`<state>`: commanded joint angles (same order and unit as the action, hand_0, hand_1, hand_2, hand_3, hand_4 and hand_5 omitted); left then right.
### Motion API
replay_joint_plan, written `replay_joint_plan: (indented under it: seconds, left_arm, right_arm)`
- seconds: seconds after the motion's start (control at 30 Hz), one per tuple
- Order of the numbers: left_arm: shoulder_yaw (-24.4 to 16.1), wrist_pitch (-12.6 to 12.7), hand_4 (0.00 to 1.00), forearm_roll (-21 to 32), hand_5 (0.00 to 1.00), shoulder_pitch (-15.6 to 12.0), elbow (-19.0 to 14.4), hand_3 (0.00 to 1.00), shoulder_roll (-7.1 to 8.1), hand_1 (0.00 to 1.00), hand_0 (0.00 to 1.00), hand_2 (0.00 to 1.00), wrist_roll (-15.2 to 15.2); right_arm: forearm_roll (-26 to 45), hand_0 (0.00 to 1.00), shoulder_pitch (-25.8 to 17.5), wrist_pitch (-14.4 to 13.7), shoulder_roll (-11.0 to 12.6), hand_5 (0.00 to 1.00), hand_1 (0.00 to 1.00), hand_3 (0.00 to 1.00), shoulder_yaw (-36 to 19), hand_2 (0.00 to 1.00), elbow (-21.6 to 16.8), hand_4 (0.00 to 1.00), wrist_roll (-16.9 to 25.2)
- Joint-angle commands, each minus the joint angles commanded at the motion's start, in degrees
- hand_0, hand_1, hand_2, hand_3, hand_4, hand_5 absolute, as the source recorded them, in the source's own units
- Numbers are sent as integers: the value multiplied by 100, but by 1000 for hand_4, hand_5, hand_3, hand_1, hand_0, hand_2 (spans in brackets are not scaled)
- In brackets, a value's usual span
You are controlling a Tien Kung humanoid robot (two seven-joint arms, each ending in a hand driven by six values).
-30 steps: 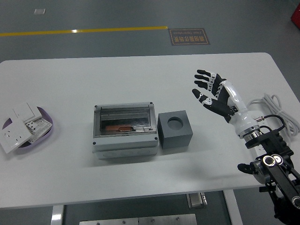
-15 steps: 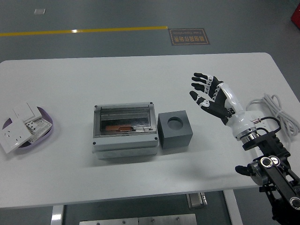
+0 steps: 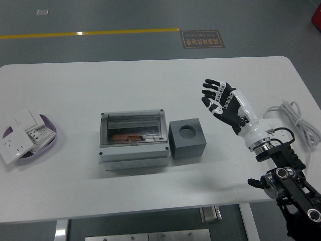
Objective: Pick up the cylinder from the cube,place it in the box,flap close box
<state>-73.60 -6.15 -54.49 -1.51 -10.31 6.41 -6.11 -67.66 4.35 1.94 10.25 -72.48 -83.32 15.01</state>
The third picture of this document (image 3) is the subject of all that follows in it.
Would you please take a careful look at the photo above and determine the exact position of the purple plastic tray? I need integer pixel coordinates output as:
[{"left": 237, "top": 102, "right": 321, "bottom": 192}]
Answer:
[{"left": 2, "top": 114, "right": 59, "bottom": 166}]

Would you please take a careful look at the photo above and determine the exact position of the metal base plate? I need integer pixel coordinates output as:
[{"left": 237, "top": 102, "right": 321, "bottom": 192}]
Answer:
[{"left": 84, "top": 228, "right": 211, "bottom": 241}]

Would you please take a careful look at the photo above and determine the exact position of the white wall socket panel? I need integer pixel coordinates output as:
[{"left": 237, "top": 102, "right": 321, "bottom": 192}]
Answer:
[{"left": 0, "top": 126, "right": 34, "bottom": 165}]

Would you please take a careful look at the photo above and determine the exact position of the orange cylinder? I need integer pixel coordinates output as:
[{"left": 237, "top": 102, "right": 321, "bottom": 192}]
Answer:
[{"left": 112, "top": 134, "right": 145, "bottom": 142}]

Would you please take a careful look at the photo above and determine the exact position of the grey cube with round hole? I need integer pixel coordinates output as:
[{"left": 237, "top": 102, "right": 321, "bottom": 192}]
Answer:
[{"left": 169, "top": 117, "right": 208, "bottom": 161}]

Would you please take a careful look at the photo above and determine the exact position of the white wall switch panel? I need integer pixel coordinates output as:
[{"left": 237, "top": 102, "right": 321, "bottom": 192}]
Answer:
[{"left": 13, "top": 109, "right": 46, "bottom": 132}]

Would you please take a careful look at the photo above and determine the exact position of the grey electrical enclosure box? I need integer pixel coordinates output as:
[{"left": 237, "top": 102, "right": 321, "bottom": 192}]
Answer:
[{"left": 98, "top": 109, "right": 172, "bottom": 172}]

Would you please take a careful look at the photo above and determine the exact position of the white perforated socket module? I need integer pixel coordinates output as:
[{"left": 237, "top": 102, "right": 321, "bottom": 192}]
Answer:
[{"left": 26, "top": 125, "right": 56, "bottom": 153}]

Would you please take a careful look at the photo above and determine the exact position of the transparent hinged box lid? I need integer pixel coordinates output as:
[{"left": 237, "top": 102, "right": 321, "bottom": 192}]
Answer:
[{"left": 100, "top": 109, "right": 169, "bottom": 149}]

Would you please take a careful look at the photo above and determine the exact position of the red object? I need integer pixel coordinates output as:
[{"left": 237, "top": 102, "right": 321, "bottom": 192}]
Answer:
[{"left": 310, "top": 4, "right": 321, "bottom": 26}]

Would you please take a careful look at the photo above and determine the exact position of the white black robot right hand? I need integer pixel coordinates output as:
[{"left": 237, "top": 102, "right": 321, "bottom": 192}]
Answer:
[{"left": 201, "top": 79, "right": 271, "bottom": 153}]

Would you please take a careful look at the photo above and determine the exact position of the white power cord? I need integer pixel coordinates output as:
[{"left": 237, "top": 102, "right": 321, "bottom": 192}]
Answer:
[{"left": 262, "top": 99, "right": 321, "bottom": 172}]

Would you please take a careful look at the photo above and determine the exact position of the white table leg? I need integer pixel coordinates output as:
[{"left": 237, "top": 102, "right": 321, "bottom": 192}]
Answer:
[
  {"left": 238, "top": 202, "right": 260, "bottom": 241},
  {"left": 54, "top": 219, "right": 69, "bottom": 241}
]

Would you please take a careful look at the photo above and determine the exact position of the metal table bracket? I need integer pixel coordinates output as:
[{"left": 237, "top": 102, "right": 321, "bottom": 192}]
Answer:
[{"left": 199, "top": 205, "right": 223, "bottom": 224}]

